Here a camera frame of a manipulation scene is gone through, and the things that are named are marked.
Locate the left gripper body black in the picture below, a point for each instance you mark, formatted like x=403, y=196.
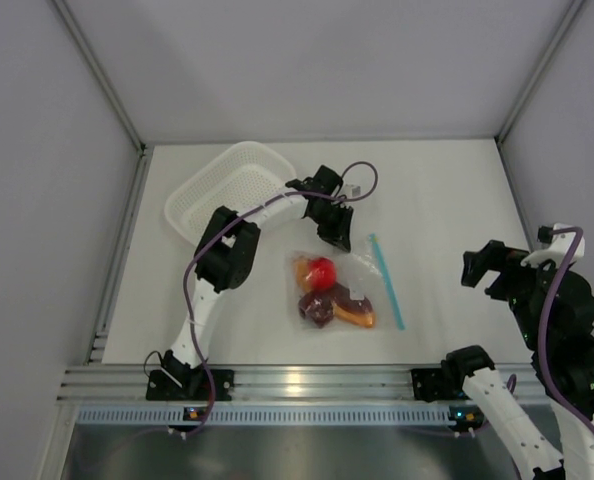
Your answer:
x=326, y=208

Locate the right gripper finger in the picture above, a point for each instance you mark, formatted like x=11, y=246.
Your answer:
x=477, y=263
x=513, y=278

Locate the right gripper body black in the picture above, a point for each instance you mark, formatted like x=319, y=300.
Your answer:
x=527, y=321

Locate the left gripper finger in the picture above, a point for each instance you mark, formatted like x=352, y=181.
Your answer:
x=340, y=226
x=327, y=227

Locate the red fake apple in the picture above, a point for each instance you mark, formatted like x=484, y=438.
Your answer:
x=321, y=274

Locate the clear zip top bag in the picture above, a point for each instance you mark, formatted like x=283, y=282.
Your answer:
x=364, y=269

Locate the dark maroon fake fig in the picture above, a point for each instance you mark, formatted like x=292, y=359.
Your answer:
x=316, y=308

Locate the orange maroon fake fruit slice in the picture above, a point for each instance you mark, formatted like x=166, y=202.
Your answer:
x=350, y=305

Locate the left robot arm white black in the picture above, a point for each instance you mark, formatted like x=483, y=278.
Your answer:
x=223, y=260

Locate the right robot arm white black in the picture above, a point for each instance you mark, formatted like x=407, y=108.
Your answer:
x=566, y=371

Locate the white perforated plastic basket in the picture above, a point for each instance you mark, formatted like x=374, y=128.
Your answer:
x=240, y=178

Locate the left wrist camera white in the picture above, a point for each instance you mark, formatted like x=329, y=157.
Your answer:
x=350, y=191

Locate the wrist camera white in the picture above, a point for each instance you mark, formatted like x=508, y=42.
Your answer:
x=350, y=191
x=558, y=241

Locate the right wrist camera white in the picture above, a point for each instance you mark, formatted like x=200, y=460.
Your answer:
x=558, y=241

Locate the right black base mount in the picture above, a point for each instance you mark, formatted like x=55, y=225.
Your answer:
x=430, y=384

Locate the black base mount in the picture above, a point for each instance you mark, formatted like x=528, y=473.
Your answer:
x=430, y=384
x=162, y=386

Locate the white slotted cable duct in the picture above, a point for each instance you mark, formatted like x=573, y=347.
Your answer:
x=231, y=414

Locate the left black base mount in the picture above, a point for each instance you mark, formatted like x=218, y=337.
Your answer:
x=162, y=386

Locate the aluminium mounting rail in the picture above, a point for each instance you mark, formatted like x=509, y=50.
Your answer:
x=256, y=383

